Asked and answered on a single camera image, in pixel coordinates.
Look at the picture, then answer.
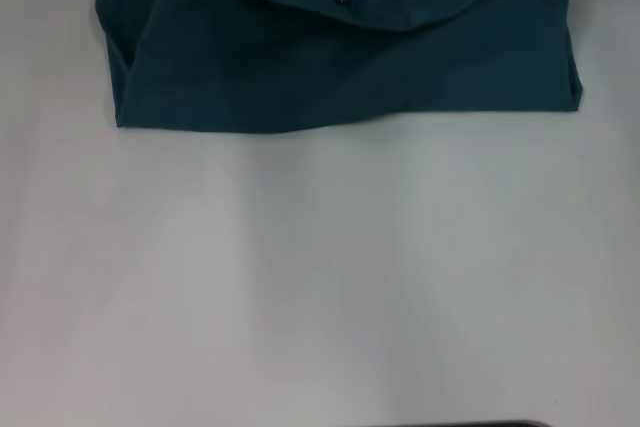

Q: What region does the teal t-shirt with FREE print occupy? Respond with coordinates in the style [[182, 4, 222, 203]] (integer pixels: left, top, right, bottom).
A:
[[94, 0, 586, 136]]

